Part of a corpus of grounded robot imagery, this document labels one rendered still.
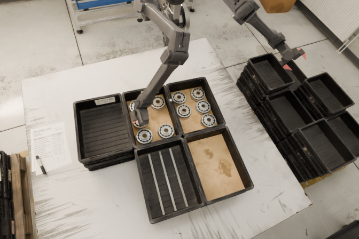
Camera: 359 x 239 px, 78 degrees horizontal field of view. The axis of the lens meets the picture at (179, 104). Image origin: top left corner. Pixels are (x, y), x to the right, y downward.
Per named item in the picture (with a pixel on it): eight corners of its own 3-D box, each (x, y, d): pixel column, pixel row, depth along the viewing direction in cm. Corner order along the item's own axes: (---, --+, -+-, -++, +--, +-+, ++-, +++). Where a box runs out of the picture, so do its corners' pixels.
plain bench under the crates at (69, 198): (55, 120, 228) (20, 79, 168) (194, 80, 273) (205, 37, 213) (87, 307, 160) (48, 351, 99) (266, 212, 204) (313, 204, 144)
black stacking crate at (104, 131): (78, 111, 148) (72, 102, 138) (123, 102, 155) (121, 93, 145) (84, 168, 130) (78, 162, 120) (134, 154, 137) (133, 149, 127)
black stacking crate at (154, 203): (135, 155, 137) (133, 149, 127) (180, 143, 144) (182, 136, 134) (150, 224, 119) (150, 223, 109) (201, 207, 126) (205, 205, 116)
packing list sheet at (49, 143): (27, 130, 149) (26, 130, 148) (63, 119, 155) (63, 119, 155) (32, 176, 135) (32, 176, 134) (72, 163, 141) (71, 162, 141)
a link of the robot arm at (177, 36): (198, 36, 91) (179, 32, 85) (186, 64, 99) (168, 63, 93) (153, -3, 118) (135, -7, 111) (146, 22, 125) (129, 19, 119)
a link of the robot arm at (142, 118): (151, 97, 125) (137, 97, 119) (157, 114, 120) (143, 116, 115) (143, 108, 133) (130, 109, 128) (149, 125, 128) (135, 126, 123)
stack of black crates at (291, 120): (252, 113, 240) (265, 96, 211) (273, 105, 249) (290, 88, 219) (273, 146, 223) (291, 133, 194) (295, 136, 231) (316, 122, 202)
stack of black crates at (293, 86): (261, 76, 268) (270, 63, 249) (280, 70, 277) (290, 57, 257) (280, 102, 251) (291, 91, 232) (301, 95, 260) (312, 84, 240)
